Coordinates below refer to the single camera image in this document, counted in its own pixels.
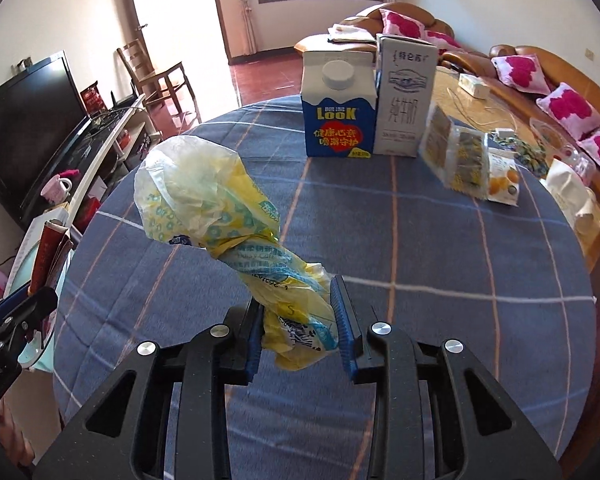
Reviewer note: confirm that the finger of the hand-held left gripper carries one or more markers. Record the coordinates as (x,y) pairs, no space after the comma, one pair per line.
(42,305)
(10,306)

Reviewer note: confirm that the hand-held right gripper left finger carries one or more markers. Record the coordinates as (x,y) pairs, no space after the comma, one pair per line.
(254,347)

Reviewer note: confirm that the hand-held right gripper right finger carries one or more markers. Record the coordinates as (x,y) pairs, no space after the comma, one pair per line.
(342,332)

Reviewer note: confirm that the round glass side table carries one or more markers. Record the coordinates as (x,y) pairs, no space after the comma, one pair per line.
(35,352)

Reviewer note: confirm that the yellow plastic bag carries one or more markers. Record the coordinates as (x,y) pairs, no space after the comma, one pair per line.
(205,195)

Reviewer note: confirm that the dark red box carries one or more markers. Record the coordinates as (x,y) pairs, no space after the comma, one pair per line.
(47,260)

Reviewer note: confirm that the pink mug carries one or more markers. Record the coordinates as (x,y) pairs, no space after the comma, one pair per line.
(55,190)

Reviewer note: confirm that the black flat television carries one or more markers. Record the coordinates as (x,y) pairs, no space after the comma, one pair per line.
(30,130)

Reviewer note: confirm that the white glass television stand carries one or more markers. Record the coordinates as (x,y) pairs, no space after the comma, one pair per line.
(107,135)

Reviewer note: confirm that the blue white drink carton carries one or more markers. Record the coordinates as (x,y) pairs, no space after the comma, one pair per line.
(335,125)

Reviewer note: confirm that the clear printed snack packet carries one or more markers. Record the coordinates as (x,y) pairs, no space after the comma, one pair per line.
(467,165)
(437,145)

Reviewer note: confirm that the red printed card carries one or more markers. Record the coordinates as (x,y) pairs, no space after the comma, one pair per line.
(91,97)

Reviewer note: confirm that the black router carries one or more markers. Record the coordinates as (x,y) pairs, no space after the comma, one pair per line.
(121,101)

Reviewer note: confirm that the white orange snack packet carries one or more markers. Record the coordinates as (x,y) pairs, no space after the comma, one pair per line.
(504,182)

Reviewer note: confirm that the grey white milk carton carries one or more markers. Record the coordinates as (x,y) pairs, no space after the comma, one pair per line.
(402,110)

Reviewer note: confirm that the pile of green candies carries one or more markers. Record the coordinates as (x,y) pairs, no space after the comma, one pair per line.
(525,155)

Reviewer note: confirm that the wooden chair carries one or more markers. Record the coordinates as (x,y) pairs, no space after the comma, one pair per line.
(165,77)

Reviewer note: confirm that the yellow marble coffee table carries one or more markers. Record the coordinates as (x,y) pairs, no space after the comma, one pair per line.
(445,95)

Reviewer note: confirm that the white tissue box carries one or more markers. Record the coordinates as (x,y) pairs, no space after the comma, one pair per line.
(473,85)

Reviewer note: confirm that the clear patterned fruit plate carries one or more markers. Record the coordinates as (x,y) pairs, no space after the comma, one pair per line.
(547,132)

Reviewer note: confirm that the brown leather chaise sofa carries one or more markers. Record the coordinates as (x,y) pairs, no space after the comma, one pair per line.
(307,44)

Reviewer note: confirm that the clear plastic cup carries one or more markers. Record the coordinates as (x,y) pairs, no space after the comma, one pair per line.
(577,160)

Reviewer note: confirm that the white folded cloth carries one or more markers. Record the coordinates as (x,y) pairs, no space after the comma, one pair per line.
(350,33)

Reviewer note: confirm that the white door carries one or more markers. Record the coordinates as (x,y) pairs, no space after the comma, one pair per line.
(136,0)

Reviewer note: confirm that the long brown leather sofa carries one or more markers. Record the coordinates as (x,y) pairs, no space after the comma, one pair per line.
(560,62)

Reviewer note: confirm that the grey wall socket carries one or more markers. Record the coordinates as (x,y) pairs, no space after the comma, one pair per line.
(21,65)

